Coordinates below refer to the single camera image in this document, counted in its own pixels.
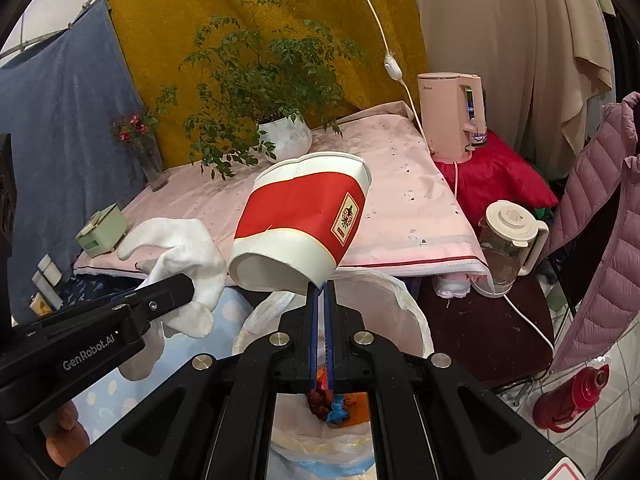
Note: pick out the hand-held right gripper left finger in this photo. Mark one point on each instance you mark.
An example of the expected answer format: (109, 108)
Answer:
(312, 340)

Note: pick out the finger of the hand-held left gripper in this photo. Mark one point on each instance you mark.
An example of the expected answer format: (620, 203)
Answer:
(170, 292)

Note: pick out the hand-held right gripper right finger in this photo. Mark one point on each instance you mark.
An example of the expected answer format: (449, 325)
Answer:
(327, 332)

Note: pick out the white sock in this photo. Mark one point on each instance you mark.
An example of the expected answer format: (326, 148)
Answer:
(190, 255)

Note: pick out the red and white paper cup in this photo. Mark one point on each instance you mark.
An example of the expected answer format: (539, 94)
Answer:
(295, 210)

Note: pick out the person's left hand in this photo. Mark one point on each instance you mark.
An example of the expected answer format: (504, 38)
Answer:
(65, 440)

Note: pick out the printed yellow can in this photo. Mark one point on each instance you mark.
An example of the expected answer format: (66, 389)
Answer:
(40, 306)

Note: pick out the pale slim tube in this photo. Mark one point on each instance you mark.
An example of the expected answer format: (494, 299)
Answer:
(46, 290)

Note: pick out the dark blue printed cloth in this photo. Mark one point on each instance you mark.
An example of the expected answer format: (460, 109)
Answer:
(85, 287)

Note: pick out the crumpled red blue wrapper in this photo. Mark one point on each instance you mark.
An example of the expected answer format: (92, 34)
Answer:
(332, 407)

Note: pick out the pale green box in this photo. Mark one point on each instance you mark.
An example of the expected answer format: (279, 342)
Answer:
(105, 235)

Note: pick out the glass vase with red flowers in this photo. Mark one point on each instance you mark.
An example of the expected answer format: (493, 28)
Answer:
(150, 165)

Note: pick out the dark brown table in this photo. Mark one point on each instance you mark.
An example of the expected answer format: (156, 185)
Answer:
(475, 330)

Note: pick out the pink bed sheet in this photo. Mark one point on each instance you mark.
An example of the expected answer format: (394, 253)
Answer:
(400, 200)

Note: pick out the green plant in white pot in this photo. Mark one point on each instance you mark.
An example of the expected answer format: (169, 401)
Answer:
(285, 135)

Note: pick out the blue hanging cloth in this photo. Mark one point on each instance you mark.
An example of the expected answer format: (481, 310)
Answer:
(65, 110)

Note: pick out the glass jug with cream lid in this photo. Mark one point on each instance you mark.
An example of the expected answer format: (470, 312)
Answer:
(510, 220)

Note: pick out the red cloth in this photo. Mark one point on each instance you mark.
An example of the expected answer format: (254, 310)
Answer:
(500, 180)

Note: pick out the red thermos flask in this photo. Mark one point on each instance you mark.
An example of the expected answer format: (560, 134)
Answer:
(565, 400)

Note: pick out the pink electric kettle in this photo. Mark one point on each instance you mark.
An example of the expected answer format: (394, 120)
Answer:
(445, 115)

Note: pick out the mustard yellow hanging cloth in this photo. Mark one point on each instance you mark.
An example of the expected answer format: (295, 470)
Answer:
(165, 20)

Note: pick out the pink quilted jacket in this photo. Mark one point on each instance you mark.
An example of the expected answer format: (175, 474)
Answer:
(600, 240)

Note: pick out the beige curtain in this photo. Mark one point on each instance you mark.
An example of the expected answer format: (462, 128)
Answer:
(500, 20)

